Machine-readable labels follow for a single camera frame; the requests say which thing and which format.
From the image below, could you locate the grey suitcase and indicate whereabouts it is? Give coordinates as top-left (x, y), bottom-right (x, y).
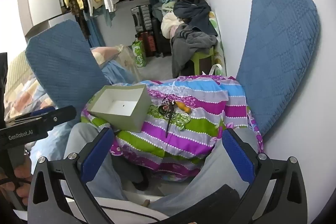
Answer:
top-left (130, 4), bottom-right (153, 33)

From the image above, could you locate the clear plastic bag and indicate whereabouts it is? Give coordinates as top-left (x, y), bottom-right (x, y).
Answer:
top-left (115, 45), bottom-right (143, 75)

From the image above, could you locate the blue quilted cushion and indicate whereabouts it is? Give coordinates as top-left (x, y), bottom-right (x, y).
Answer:
top-left (25, 20), bottom-right (111, 112)
top-left (236, 0), bottom-right (321, 136)

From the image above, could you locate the white cabinet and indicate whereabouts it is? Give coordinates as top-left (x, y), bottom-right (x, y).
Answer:
top-left (17, 0), bottom-right (64, 39)

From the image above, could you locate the black suitcase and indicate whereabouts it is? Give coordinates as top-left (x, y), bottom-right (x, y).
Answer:
top-left (151, 17), bottom-right (173, 57)

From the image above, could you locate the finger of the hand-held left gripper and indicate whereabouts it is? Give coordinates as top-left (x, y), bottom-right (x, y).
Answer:
top-left (5, 105), bottom-right (77, 132)

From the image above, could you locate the pink beige pillow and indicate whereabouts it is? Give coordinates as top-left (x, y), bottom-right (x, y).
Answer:
top-left (90, 46), bottom-right (124, 66)

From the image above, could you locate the white bag handle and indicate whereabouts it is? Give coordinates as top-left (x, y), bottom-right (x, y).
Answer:
top-left (208, 63), bottom-right (224, 77)

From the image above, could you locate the orange wooden hair clip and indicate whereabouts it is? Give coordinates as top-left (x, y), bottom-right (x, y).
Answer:
top-left (175, 101), bottom-right (193, 113)

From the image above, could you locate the person's left hand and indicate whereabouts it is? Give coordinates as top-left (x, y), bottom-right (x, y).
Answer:
top-left (0, 151), bottom-right (33, 205)

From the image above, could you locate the navy garment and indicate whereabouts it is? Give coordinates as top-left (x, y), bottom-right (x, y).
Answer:
top-left (173, 0), bottom-right (219, 37)

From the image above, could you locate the dark red suitcase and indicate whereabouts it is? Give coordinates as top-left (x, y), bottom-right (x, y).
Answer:
top-left (136, 31), bottom-right (158, 58)

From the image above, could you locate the teal hanging garment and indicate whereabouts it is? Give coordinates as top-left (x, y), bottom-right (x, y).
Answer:
top-left (86, 7), bottom-right (116, 48)

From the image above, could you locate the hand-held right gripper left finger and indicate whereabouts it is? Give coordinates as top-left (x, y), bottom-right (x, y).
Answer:
top-left (28, 127), bottom-right (116, 224)

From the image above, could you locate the green shopping bag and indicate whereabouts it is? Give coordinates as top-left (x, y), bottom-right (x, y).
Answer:
top-left (131, 39), bottom-right (148, 68)

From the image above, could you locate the cream cloth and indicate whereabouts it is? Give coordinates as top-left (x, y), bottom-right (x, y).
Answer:
top-left (161, 12), bottom-right (185, 39)

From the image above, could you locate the patterned bed sheet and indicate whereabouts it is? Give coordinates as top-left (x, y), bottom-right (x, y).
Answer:
top-left (5, 50), bottom-right (54, 121)

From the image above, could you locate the floral mat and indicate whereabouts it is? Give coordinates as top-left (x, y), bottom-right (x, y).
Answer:
top-left (209, 11), bottom-right (228, 77)

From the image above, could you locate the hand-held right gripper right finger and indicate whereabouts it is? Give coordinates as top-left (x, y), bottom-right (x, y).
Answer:
top-left (222, 128), bottom-right (307, 224)

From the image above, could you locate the green plastic stool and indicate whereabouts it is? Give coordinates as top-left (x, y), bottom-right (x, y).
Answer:
top-left (188, 48), bottom-right (215, 77)

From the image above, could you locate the dark hair stick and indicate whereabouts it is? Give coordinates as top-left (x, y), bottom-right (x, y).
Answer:
top-left (165, 101), bottom-right (176, 138)

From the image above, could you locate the person's left leg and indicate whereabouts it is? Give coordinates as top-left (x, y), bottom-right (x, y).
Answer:
top-left (64, 123), bottom-right (130, 201)

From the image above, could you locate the grey-green cardboard box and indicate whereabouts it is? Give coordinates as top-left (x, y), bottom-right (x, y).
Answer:
top-left (87, 84), bottom-right (153, 133)

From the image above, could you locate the light blue cloth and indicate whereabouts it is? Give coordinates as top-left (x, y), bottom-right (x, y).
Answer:
top-left (100, 59), bottom-right (143, 86)

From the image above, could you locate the striped floral blanket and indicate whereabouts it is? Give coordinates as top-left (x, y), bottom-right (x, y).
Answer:
top-left (81, 75), bottom-right (265, 183)

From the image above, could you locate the black cable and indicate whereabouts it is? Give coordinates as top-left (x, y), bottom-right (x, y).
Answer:
top-left (100, 204), bottom-right (164, 222)

